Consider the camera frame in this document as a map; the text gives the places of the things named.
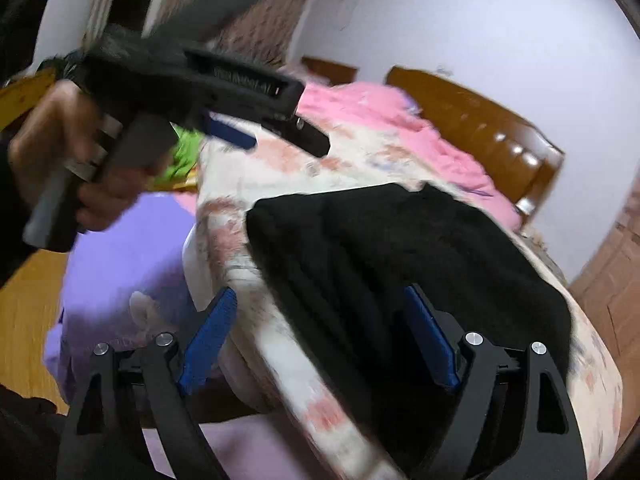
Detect pink blanket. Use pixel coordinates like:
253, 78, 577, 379
295, 82, 523, 231

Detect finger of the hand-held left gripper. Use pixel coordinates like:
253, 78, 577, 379
262, 110, 332, 157
202, 111, 258, 151

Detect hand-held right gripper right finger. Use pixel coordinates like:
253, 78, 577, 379
402, 284, 587, 480

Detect wooden nightstand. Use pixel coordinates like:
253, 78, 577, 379
300, 56, 358, 86

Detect person's left forearm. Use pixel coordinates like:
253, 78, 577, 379
0, 130, 36, 286

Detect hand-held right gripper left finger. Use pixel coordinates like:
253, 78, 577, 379
56, 286, 238, 480

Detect wooden headboard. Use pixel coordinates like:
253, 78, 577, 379
385, 65, 566, 226

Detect window with white frame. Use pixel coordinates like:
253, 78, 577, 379
85, 0, 168, 46

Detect purple cloth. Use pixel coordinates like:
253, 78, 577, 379
42, 192, 241, 480

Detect bed with floral sheet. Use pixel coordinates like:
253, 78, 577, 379
182, 85, 626, 480

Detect person's dark clothing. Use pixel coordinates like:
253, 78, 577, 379
0, 385, 66, 480

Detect yellow wooden furniture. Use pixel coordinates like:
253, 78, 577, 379
0, 67, 57, 131

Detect red patterned curtain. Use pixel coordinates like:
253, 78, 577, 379
155, 0, 321, 68

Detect green cloth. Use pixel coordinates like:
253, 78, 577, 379
150, 127, 201, 191

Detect wooden wardrobe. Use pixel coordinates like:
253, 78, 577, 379
570, 170, 640, 376

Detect black pants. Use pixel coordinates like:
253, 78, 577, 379
246, 182, 573, 480

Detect person's left hand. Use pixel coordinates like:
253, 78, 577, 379
9, 80, 146, 233

